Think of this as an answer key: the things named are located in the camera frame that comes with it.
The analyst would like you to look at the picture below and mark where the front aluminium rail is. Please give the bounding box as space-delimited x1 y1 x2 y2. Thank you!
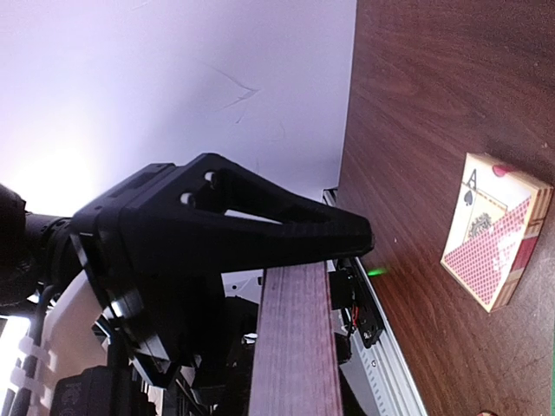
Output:
323 188 430 416

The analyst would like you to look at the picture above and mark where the playing card box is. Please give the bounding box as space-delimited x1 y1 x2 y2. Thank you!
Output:
441 153 554 313

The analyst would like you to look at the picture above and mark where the pink playing card deck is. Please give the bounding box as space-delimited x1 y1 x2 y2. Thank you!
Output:
248 262 343 415

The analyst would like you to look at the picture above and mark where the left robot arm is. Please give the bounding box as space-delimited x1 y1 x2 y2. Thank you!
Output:
1 153 374 415

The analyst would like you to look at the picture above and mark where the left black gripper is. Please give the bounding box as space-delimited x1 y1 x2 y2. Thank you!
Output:
71 153 374 386

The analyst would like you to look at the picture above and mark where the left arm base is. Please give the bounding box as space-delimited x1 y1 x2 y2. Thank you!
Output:
329 257 385 349

